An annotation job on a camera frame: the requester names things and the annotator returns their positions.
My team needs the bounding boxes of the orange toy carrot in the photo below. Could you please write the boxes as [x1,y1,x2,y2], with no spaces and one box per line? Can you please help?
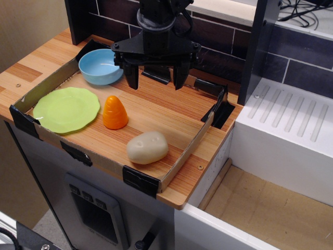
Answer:
[103,95,129,130]

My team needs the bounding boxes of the black cables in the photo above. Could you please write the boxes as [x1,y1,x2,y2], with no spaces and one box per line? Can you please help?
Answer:
[277,0,333,29]

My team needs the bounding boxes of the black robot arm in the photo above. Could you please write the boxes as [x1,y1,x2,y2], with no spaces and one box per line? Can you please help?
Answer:
[111,1,201,90]

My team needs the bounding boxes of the light green plastic plate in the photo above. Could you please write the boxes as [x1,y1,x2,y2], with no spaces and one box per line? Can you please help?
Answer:
[32,87,100,134]

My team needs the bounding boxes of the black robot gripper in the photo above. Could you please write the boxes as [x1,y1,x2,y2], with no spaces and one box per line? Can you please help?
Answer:
[111,17,201,90]

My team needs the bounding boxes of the light blue plastic bowl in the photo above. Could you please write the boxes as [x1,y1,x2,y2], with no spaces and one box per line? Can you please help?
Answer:
[79,49,123,85]

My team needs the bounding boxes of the white toy sink basin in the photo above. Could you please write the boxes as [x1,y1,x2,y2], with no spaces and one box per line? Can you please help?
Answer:
[175,79,332,249]

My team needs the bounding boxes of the grey toy oven front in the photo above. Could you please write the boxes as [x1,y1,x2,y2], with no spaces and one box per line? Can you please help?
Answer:
[8,124,175,249]

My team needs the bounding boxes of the dark grey vertical post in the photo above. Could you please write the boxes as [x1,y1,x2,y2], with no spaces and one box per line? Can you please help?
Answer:
[238,0,281,106]

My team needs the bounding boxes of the beige toy potato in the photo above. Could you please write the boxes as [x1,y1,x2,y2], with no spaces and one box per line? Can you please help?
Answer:
[126,131,169,165]

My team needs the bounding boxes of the dark grey left post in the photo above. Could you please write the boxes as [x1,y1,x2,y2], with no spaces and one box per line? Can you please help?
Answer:
[65,0,98,45]

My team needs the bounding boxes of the cardboard tray border with tape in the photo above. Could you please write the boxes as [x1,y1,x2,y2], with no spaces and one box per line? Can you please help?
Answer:
[9,39,236,200]

